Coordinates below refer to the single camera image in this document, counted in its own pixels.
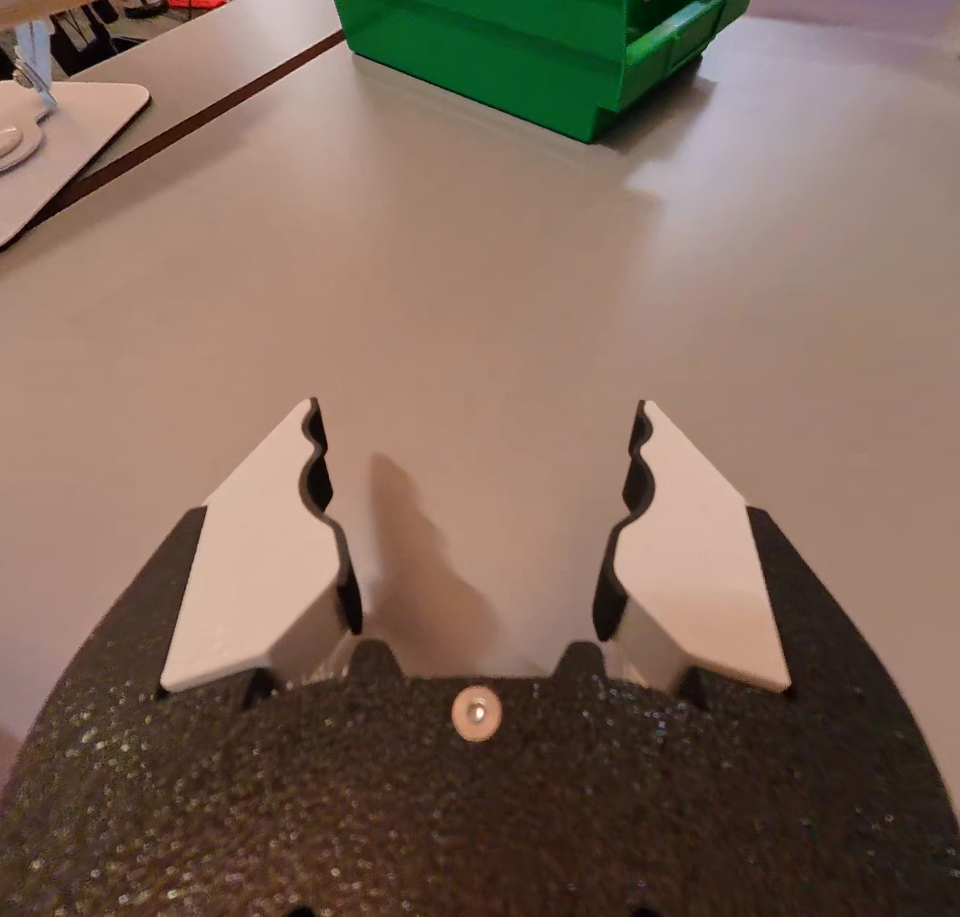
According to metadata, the instruction sheet on stand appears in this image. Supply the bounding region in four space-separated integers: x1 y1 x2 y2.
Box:
0 0 162 251

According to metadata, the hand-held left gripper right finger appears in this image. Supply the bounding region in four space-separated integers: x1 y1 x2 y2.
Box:
592 399 792 695

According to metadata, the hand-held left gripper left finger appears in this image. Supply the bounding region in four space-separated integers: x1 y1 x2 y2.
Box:
159 397 365 693

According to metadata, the green plastic bin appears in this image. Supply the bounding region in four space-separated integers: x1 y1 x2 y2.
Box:
318 0 766 144

